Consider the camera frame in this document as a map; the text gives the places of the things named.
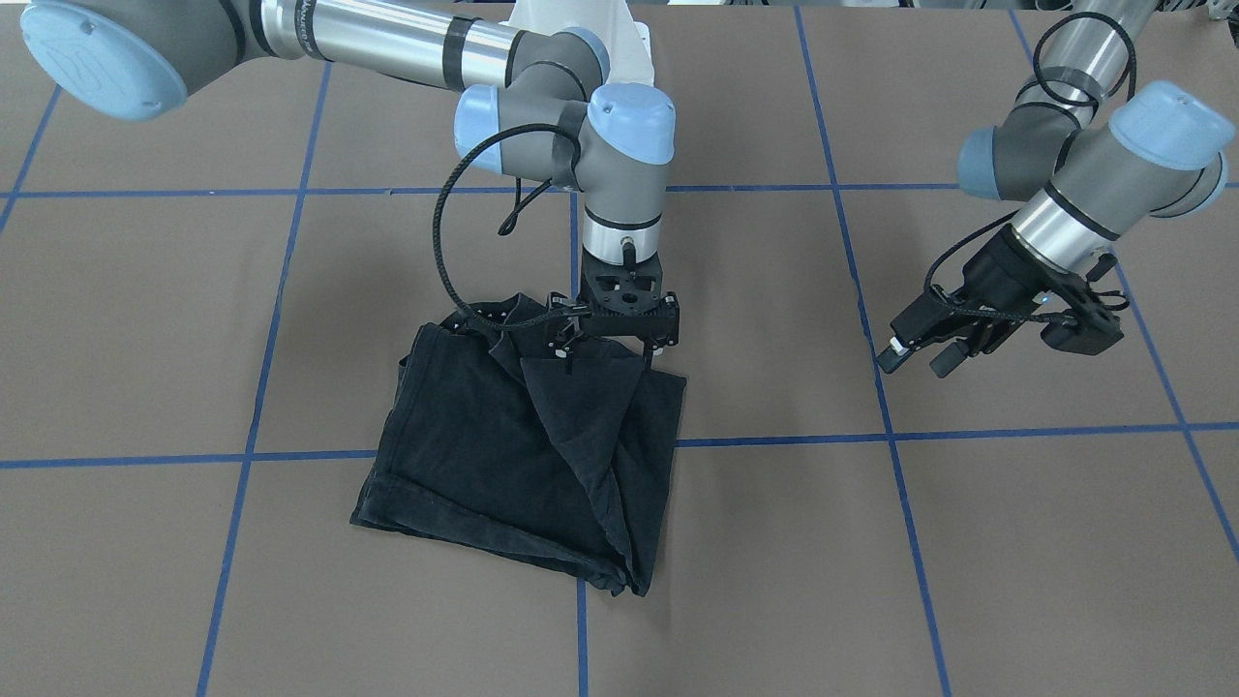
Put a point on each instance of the white central pedestal column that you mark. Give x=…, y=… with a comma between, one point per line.
x=626, y=40

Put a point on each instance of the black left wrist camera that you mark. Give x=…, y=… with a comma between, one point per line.
x=1091, y=324

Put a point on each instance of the black printed t-shirt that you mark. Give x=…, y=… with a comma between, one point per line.
x=495, y=443

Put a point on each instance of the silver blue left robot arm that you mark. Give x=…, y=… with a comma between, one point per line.
x=1086, y=154

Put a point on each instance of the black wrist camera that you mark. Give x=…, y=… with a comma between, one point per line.
x=1091, y=324
x=665, y=319

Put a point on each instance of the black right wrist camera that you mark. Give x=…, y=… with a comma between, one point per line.
x=665, y=319

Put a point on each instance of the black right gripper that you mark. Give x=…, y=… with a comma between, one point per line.
x=564, y=330

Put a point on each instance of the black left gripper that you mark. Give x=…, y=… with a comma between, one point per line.
x=997, y=269

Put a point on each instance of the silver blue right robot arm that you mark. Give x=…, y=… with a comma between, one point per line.
x=561, y=94

